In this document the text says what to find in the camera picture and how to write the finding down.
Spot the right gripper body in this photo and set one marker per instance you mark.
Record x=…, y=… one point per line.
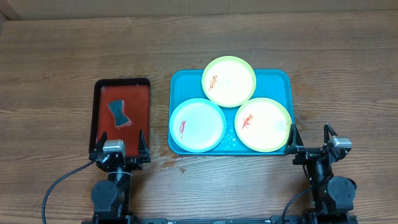
x=308, y=156

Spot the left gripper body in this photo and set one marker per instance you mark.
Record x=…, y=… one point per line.
x=133, y=164

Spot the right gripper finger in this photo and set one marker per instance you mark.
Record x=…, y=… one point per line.
x=328, y=134
x=294, y=139

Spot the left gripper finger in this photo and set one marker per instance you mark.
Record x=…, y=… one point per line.
x=100, y=143
x=142, y=146

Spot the green plate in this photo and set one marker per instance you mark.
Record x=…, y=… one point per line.
x=262, y=124
x=228, y=81

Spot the dark sponge with red base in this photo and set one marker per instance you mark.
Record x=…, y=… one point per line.
x=121, y=120

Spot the light blue plate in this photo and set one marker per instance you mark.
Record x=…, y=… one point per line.
x=197, y=125

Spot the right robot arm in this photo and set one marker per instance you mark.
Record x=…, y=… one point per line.
x=332, y=195

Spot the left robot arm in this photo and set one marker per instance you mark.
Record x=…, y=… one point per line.
x=111, y=197

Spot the black and red tray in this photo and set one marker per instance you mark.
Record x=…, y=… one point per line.
x=135, y=94

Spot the teal plastic tray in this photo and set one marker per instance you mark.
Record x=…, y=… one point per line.
x=270, y=83

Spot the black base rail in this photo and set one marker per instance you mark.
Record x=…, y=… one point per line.
x=275, y=219

